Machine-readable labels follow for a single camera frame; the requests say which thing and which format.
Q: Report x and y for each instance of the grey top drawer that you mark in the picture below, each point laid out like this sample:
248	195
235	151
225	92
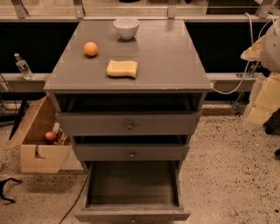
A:
128	124

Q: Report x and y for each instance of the open cardboard box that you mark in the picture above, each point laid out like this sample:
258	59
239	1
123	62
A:
35	154

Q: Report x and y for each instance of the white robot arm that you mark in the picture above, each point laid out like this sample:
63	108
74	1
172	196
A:
270	56

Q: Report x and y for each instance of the grey middle drawer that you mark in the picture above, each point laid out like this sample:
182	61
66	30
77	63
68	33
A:
130	148

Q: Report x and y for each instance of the grey drawer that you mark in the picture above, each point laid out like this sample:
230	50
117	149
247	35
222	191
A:
130	148
133	191
128	124

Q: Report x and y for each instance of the grey bottom drawer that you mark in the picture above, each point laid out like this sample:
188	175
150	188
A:
133	191

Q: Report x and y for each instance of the white ceramic bowl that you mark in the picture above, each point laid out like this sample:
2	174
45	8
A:
126	28

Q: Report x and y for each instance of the clear plastic water bottle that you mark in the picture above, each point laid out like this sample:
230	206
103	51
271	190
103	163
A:
23	67

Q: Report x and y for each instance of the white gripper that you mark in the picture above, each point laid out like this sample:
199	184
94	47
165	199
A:
271	52

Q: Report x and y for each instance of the yellow sponge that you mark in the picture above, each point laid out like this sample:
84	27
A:
122	68

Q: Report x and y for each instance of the grey wooden drawer cabinet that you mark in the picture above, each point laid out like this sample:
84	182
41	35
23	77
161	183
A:
170	77

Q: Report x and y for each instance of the metal frame rail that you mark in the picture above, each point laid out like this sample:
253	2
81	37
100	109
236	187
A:
224	82

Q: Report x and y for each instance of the orange ball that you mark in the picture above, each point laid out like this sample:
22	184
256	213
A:
90	49

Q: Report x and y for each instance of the red apple in box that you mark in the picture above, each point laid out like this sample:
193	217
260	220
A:
50	136

